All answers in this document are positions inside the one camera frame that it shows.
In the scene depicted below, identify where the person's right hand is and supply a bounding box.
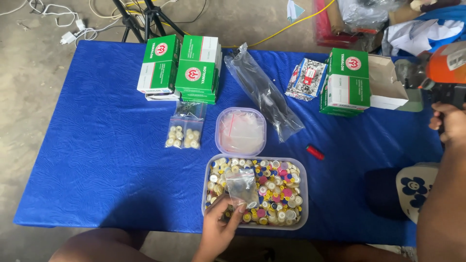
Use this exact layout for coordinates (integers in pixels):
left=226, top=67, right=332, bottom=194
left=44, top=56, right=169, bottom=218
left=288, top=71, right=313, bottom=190
left=429, top=102, right=466, bottom=145

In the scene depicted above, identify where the person's left hand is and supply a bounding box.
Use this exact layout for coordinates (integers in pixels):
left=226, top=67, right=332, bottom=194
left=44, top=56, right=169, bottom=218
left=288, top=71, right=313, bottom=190
left=198, top=194, right=249, bottom=252

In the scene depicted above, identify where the orange black handheld tool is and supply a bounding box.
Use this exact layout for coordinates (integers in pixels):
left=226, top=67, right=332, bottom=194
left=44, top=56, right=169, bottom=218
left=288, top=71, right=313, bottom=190
left=395, top=41, right=466, bottom=136

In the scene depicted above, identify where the small clear zip bag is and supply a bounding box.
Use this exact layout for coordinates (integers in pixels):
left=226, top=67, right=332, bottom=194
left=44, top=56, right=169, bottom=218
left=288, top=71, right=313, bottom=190
left=225, top=168, right=260, bottom=210

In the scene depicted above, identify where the pale green container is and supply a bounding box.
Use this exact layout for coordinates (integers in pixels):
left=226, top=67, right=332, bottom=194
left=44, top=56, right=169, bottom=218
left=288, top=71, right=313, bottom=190
left=396, top=88, right=424, bottom=113

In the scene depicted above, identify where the open white cardboard box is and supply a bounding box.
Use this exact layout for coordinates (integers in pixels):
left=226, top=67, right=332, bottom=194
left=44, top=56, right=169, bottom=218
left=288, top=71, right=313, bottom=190
left=368, top=54, right=409, bottom=111

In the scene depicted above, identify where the white flower print fabric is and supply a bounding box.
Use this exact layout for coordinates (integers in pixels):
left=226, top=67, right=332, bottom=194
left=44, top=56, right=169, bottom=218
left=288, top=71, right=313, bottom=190
left=395, top=162, right=440, bottom=225

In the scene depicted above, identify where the green white thread box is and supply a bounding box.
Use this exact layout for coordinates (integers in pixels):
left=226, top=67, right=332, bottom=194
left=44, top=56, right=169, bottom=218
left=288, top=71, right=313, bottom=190
left=326, top=48, right=371, bottom=111
left=179, top=35, right=223, bottom=75
left=319, top=84, right=365, bottom=118
left=175, top=59, right=219, bottom=94
left=137, top=34, right=181, bottom=95
left=180, top=89, right=218, bottom=105

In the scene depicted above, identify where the heap of bags and cloths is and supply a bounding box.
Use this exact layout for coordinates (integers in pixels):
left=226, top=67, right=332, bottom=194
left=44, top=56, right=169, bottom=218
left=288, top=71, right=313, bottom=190
left=312, top=0, right=466, bottom=58

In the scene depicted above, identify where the black white patterned packet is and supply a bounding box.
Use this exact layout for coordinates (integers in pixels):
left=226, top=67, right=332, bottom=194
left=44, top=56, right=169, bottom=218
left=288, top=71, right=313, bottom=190
left=285, top=58, right=328, bottom=102

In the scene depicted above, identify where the clear tub holding buttons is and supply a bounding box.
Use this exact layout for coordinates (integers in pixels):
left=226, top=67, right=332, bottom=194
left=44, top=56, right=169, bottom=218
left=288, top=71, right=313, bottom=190
left=201, top=154, right=309, bottom=231

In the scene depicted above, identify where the long clear plastic bag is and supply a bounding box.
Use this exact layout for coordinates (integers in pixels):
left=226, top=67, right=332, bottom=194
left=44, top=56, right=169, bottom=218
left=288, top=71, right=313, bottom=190
left=224, top=42, right=306, bottom=143

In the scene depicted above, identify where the pile of coloured buttons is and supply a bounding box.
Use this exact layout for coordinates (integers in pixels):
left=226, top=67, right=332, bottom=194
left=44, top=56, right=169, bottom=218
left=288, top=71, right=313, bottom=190
left=206, top=157, right=303, bottom=226

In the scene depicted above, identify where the white teal paper scrap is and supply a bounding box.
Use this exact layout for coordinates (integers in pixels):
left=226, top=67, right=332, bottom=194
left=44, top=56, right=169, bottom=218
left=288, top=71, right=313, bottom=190
left=286, top=0, right=306, bottom=24

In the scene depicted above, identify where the heap of empty zip bags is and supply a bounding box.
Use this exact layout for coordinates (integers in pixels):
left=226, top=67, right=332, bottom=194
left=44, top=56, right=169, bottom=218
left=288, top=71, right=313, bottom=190
left=219, top=111, right=265, bottom=153

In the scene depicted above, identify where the clear tub holding bags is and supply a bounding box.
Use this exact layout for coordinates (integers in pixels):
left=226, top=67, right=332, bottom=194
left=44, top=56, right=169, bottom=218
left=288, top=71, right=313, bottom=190
left=215, top=107, right=267, bottom=157

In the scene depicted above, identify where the zip bag of cream buttons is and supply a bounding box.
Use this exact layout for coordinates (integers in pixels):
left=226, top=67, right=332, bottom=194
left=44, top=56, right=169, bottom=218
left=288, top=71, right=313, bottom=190
left=183, top=117, right=204, bottom=150
left=165, top=116, right=185, bottom=149

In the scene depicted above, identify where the zip bag of dark items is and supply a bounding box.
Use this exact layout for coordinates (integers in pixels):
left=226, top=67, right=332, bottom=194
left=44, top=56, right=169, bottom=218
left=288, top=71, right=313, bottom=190
left=174, top=101, right=207, bottom=121

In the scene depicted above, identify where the flat white box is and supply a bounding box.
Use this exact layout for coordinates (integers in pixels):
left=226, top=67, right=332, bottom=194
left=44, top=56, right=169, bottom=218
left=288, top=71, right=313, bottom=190
left=145, top=90, right=181, bottom=102

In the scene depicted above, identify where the black tripod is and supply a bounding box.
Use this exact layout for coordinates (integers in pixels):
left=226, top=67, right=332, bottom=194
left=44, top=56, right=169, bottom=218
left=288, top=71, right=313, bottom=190
left=112, top=0, right=187, bottom=44

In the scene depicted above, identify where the blue tablecloth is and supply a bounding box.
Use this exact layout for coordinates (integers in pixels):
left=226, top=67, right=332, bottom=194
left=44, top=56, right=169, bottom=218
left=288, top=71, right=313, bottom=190
left=13, top=40, right=444, bottom=247

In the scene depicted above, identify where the person's left leg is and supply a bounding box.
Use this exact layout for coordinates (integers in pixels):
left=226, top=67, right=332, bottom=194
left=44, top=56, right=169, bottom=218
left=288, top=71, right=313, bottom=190
left=48, top=228, right=150, bottom=262

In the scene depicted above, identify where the yellow cable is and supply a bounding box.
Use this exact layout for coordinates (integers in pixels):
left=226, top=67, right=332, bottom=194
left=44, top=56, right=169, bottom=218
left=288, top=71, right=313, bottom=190
left=124, top=0, right=336, bottom=49

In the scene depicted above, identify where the white charger with cable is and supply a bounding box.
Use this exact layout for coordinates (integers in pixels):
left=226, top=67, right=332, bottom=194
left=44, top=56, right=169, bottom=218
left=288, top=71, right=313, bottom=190
left=28, top=0, right=122, bottom=46
left=0, top=0, right=87, bottom=32

